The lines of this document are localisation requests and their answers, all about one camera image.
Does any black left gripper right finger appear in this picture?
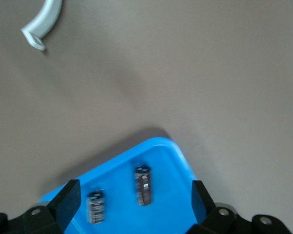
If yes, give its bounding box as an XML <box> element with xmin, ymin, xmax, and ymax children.
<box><xmin>188</xmin><ymin>180</ymin><xmax>250</xmax><ymax>234</ymax></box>

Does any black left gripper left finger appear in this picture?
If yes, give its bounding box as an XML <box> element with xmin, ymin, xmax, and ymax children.
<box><xmin>9</xmin><ymin>179</ymin><xmax>82</xmax><ymax>234</ymax></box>

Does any dark brown cylindrical capacitor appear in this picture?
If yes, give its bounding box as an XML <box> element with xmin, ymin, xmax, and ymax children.
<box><xmin>86</xmin><ymin>189</ymin><xmax>105</xmax><ymax>225</ymax></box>

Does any dark brown rectangular block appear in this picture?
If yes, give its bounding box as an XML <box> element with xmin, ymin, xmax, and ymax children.
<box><xmin>133</xmin><ymin>165</ymin><xmax>152</xmax><ymax>207</ymax></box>

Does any blue plastic tray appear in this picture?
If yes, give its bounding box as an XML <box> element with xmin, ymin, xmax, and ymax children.
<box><xmin>38</xmin><ymin>137</ymin><xmax>198</xmax><ymax>234</ymax></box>

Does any white curved plastic bracket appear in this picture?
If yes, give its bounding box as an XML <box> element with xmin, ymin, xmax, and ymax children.
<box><xmin>21</xmin><ymin>0</ymin><xmax>64</xmax><ymax>51</ymax></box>

